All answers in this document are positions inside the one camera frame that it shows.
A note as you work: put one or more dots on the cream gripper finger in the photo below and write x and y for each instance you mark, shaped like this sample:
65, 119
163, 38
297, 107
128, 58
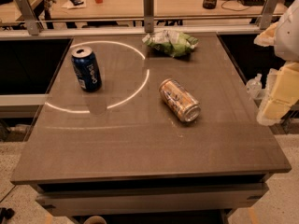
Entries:
280, 94
267, 37

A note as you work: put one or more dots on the orange soda can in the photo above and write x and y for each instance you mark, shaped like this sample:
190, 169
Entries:
180, 101

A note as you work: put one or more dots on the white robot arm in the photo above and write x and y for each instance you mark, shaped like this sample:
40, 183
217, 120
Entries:
286, 44

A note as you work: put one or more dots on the blue Pepsi can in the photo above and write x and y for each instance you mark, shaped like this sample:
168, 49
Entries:
86, 68

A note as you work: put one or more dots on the clear plastic bottle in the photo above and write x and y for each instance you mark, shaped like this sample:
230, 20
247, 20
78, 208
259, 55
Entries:
254, 86

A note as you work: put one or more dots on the black mesh pen cup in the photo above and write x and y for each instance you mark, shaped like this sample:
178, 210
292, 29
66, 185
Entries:
209, 4

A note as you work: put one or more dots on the green chip bag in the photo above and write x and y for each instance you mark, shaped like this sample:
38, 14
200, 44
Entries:
173, 43

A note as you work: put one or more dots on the wooden background desk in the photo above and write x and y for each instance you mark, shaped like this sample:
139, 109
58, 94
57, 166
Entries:
163, 9

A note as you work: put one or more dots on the grey table drawer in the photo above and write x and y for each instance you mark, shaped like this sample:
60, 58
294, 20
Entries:
151, 200

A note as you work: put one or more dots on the right metal rail bracket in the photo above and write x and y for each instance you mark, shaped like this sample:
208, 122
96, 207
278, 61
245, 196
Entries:
266, 16

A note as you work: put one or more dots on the metal rail bracket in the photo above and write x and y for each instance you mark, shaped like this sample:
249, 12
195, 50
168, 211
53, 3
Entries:
266, 16
148, 12
33, 25

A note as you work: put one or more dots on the middle metal rail bracket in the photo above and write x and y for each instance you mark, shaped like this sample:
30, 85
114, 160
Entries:
148, 12

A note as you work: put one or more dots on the left metal rail bracket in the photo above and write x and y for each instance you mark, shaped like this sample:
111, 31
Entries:
33, 25

